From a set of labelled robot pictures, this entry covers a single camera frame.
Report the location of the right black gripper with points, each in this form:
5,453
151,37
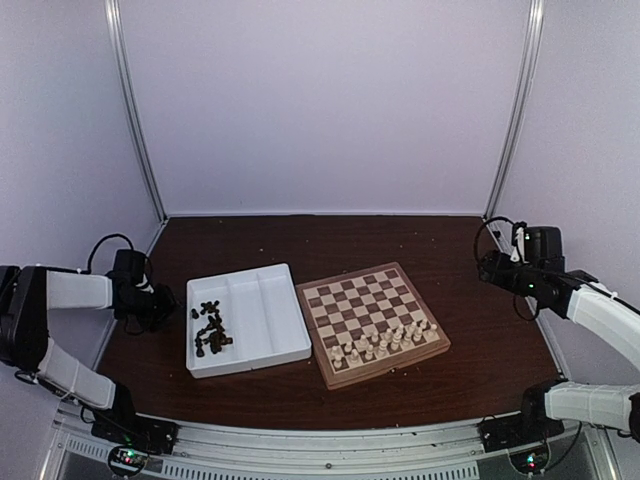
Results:
494,263

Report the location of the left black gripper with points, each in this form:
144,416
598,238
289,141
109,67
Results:
167,305

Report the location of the white plastic compartment tray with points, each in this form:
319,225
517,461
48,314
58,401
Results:
260,313

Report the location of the wooden chess board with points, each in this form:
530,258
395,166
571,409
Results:
338,310

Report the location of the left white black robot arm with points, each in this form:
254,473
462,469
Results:
44,309

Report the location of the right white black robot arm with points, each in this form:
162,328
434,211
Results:
535,269

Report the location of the pile of dark chess pieces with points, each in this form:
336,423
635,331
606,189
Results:
213,334

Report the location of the left controller board with LEDs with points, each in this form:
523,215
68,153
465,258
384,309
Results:
126,461

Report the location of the controller board with leds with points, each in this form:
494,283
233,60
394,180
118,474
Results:
126,461
529,462

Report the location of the right controller board with LEDs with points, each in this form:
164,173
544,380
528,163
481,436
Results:
529,462

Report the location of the light pawn in tray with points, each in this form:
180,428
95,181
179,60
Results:
362,342

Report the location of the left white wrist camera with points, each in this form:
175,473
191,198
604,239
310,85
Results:
145,287

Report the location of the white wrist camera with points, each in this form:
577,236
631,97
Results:
518,237
145,287

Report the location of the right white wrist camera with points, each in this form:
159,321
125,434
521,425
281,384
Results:
518,237

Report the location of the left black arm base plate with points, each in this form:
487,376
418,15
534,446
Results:
152,436

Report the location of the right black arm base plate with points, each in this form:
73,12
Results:
514,430

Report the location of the front aluminium frame rail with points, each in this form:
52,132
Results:
445,451

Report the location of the right aluminium frame post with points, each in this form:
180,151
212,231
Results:
527,70

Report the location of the aluminium frame post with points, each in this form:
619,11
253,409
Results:
118,43
527,70

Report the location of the left aluminium frame post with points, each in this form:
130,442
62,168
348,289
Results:
118,43

